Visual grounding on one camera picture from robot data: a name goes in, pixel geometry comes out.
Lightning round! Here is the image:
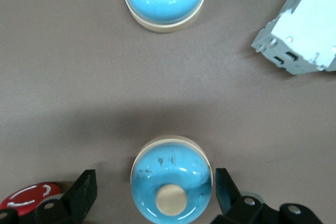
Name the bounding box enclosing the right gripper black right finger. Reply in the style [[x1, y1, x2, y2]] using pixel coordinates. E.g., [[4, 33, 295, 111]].
[[209, 167, 266, 224]]

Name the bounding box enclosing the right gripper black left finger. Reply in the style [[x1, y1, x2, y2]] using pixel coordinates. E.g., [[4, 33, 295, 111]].
[[35, 169, 98, 224]]

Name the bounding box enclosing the scuffed blue desk bell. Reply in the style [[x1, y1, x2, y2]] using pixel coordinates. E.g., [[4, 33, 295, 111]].
[[130, 135, 213, 222]]

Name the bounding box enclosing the white circuit breaker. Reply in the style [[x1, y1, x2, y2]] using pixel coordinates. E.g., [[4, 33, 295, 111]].
[[250, 0, 336, 76]]

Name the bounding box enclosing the red yellow push button switch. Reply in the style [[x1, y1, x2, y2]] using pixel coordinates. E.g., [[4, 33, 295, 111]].
[[0, 182, 65, 217]]

